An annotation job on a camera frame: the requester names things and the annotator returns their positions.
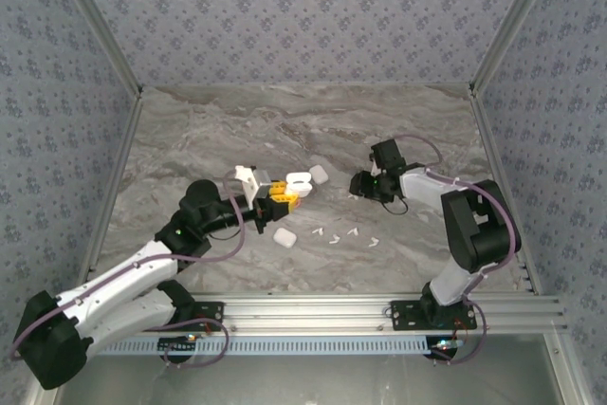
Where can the white earbud charging case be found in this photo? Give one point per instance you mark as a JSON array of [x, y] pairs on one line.
[[318, 174], [284, 237], [299, 179]]

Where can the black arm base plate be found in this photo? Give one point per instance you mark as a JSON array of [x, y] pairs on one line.
[[213, 312], [403, 315]]

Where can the black controller board bracket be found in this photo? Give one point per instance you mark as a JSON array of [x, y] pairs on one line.
[[443, 350], [173, 345]]

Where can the short aluminium frame post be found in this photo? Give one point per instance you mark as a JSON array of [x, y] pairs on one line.
[[566, 372]]

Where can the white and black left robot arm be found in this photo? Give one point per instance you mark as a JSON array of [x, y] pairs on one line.
[[109, 296]]

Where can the grey metal panel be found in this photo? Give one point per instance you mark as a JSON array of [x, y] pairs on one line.
[[308, 381]]

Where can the aluminium table side rail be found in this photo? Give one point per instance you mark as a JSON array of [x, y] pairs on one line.
[[112, 187], [495, 163]]

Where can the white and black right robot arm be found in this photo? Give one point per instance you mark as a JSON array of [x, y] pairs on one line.
[[474, 234]]

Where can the wide aluminium mounting rail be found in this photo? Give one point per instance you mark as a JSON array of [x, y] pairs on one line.
[[308, 312]]

